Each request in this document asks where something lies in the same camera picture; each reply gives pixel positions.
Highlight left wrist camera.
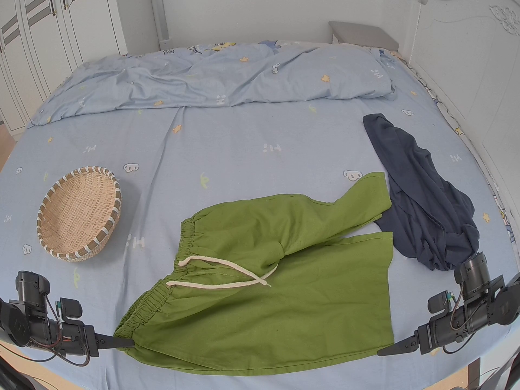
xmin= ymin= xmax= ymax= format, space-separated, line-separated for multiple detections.
xmin=55 ymin=298 xmax=84 ymax=324

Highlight dark blue garment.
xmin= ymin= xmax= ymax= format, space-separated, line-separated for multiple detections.
xmin=362 ymin=113 xmax=480 ymax=271

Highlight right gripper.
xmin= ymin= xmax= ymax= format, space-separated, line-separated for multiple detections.
xmin=414 ymin=305 xmax=474 ymax=355

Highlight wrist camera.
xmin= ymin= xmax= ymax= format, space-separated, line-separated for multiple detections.
xmin=55 ymin=298 xmax=84 ymax=324
xmin=427 ymin=291 xmax=453 ymax=315

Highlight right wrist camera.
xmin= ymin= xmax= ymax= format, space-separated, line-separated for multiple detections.
xmin=427 ymin=291 xmax=453 ymax=315

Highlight grey bedside table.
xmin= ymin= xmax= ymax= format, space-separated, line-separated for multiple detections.
xmin=328 ymin=21 xmax=401 ymax=52

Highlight pale blue quilt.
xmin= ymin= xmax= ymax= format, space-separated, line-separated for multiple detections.
xmin=28 ymin=39 xmax=397 ymax=127

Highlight white wardrobe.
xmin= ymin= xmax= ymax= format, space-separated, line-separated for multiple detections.
xmin=0 ymin=0 xmax=128 ymax=135

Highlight round woven basket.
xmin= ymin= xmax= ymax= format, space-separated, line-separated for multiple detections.
xmin=37 ymin=166 xmax=122 ymax=262

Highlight green shorts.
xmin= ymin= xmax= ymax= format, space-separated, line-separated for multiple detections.
xmin=114 ymin=172 xmax=395 ymax=377

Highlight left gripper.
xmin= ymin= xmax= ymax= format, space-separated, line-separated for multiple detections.
xmin=49 ymin=317 xmax=100 ymax=358

